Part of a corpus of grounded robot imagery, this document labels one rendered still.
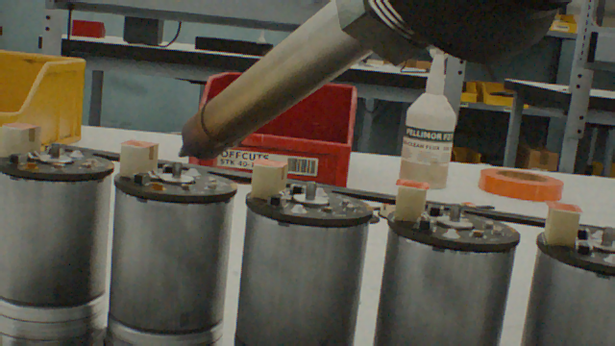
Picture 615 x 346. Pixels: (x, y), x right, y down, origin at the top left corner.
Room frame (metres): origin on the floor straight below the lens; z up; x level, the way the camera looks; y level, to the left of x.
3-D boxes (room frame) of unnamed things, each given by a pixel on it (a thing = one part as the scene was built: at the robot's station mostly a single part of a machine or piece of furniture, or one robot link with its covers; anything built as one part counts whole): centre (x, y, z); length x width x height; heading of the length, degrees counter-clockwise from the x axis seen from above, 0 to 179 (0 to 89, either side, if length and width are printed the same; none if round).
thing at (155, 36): (2.59, 0.62, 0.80); 0.15 x 0.12 x 0.10; 6
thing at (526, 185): (0.54, -0.15, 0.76); 0.06 x 0.06 x 0.01
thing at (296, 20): (2.47, 0.22, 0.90); 1.30 x 0.06 x 0.12; 95
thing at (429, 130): (0.53, -0.08, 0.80); 0.03 x 0.03 x 0.10
